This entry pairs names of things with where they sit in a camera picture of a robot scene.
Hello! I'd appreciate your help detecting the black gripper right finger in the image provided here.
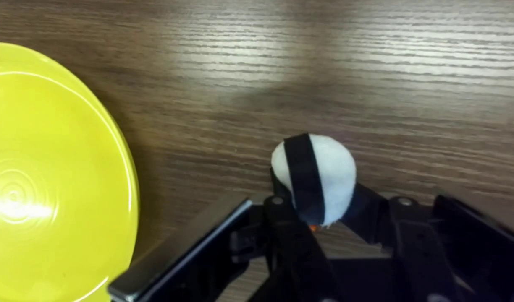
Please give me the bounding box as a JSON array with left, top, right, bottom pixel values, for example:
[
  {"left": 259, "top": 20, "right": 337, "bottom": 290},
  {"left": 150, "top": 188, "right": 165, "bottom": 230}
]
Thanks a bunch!
[{"left": 345, "top": 183, "right": 514, "bottom": 302}]

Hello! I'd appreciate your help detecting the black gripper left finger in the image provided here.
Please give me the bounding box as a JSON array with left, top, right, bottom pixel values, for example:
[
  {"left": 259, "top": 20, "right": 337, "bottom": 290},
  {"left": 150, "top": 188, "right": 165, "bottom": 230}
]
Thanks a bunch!
[{"left": 108, "top": 193, "right": 338, "bottom": 302}]

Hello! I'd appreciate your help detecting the white ball with black stripe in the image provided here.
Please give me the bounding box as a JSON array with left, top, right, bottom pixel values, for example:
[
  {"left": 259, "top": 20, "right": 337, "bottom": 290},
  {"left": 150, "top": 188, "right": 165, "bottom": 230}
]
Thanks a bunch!
[{"left": 270, "top": 133, "right": 360, "bottom": 228}]

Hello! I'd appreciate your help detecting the yellow round plate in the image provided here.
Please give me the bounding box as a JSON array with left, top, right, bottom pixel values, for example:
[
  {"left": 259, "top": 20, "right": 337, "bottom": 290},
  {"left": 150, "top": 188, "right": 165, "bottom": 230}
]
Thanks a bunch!
[{"left": 0, "top": 40, "right": 142, "bottom": 302}]

